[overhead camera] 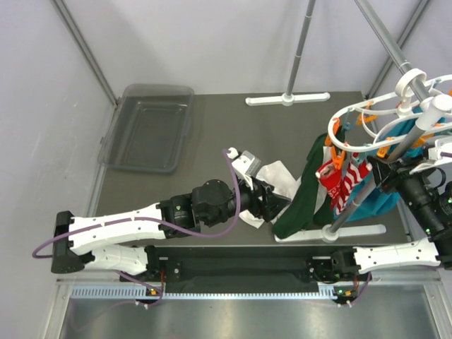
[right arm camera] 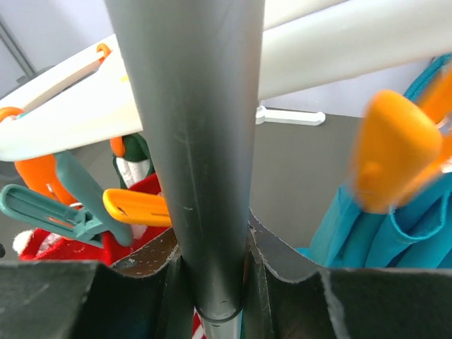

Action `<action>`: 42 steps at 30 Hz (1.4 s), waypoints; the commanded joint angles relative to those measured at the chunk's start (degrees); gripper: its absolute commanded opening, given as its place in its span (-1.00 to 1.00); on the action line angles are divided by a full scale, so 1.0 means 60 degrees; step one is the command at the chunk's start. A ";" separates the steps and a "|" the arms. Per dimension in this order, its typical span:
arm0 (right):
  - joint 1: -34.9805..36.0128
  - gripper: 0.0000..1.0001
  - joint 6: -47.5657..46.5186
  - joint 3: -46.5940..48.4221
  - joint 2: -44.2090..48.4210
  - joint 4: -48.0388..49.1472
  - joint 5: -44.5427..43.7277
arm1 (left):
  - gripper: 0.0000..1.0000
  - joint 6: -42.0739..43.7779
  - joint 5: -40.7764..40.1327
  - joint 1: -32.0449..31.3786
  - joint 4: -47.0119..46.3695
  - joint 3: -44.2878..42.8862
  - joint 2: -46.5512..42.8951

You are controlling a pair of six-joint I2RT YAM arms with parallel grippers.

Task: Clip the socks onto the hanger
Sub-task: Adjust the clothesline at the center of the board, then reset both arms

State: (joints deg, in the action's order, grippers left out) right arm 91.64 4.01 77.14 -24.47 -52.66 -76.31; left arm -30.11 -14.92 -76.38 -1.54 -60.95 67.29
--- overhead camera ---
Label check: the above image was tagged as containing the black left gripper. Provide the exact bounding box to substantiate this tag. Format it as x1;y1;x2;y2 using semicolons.
204;174;290;228

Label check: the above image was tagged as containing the red white striped santa sock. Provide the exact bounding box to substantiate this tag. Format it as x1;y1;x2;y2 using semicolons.
333;162;372;218

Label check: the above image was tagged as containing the orange clothespin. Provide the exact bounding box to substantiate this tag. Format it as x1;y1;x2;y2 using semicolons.
331;148;346;176

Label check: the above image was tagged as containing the white oval clip hanger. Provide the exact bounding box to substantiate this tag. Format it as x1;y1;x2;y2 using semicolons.
326;69;451;153

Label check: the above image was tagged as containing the red snowflake sock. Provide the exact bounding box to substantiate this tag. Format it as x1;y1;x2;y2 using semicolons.
315;160;343;209

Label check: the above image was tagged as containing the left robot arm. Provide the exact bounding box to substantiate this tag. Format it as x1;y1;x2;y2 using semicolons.
51;179;291;280

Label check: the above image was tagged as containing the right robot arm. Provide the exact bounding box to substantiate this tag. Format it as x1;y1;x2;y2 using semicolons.
306;156;451;283

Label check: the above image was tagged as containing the dark green cloth garment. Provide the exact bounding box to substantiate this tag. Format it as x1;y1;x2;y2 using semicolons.
272;133;333;239

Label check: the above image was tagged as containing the white cloth garment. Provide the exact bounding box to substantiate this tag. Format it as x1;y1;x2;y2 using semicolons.
238;148;336;229

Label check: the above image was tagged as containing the teal cloth garment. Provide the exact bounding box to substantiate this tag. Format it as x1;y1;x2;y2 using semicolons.
344;109;446;222

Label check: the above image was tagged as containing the white silver clothes rack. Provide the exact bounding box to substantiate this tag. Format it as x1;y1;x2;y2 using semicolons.
245;0;452;244

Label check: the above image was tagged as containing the clear plastic bin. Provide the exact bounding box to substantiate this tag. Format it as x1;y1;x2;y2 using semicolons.
99;83;194;174

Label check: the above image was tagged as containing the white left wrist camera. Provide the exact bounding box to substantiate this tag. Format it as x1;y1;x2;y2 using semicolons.
228;148;261;191

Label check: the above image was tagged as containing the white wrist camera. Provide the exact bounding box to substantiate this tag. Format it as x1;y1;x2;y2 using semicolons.
410;136;451;174
228;148;261;191

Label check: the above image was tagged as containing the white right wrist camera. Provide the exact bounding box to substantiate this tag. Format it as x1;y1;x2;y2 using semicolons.
410;136;451;174

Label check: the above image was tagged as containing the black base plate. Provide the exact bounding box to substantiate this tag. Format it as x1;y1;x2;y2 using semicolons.
119;245;355;283

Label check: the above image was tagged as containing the white cable duct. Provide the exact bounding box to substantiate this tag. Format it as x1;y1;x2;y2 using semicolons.
70;285;352;301

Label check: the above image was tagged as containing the aluminium frame rail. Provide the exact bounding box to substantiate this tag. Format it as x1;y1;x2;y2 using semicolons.
44;269;451;338

